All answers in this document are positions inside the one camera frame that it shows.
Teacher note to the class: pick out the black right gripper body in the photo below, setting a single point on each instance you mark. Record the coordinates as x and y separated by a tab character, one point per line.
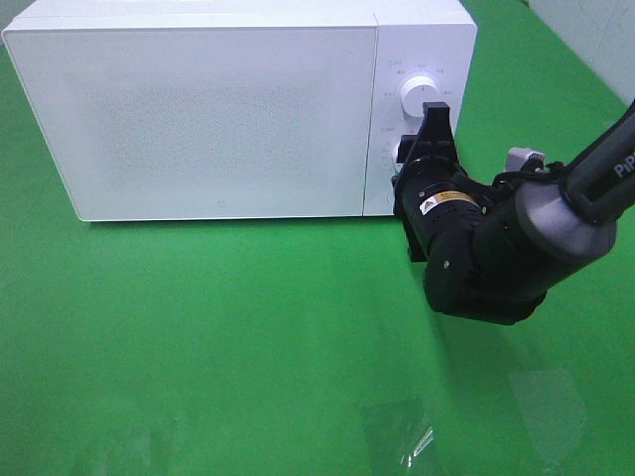
436	213

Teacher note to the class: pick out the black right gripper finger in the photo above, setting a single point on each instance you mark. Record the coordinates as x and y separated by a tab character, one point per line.
435	137
407	143

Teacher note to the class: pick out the white microwave door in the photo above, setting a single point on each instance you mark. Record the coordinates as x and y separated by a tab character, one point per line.
201	123

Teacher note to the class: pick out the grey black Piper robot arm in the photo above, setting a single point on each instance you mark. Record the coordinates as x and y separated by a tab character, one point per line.
492	251

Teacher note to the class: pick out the white upper power knob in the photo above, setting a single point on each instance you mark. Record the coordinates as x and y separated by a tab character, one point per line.
417	90

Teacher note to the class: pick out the clear tape patch on cloth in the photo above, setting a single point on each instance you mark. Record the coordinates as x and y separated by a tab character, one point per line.
400	439

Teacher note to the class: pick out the white microwave oven body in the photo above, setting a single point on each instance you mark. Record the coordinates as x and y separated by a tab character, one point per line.
411	37

